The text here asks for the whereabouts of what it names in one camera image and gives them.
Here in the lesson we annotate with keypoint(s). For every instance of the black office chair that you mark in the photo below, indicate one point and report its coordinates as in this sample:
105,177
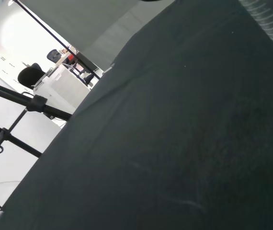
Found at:
28,76

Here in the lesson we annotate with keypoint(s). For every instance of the thin black pole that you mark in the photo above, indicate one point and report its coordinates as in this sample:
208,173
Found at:
55,36

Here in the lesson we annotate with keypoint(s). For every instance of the white desk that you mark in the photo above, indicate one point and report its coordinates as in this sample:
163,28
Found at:
64,83

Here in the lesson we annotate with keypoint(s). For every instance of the pale grey board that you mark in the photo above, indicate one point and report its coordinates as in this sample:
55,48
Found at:
91,26

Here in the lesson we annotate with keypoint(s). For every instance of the black table cloth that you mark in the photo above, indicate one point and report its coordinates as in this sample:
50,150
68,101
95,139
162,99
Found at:
174,143

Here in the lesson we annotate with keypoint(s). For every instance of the blue mesh office chair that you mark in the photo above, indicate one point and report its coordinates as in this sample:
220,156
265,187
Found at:
54,55

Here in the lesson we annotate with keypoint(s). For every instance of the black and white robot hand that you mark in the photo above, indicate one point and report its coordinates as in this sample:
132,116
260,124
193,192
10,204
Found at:
151,0

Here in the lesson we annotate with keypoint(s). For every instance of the black tripod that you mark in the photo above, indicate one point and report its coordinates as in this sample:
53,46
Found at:
37,103

